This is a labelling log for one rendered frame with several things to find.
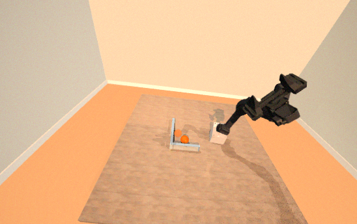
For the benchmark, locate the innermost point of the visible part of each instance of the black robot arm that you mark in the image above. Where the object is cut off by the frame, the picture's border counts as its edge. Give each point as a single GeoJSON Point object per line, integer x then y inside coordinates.
{"type": "Point", "coordinates": [282, 116]}

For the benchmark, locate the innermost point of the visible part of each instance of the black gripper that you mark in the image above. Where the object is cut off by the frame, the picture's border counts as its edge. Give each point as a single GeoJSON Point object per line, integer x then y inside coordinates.
{"type": "Point", "coordinates": [274, 100]}

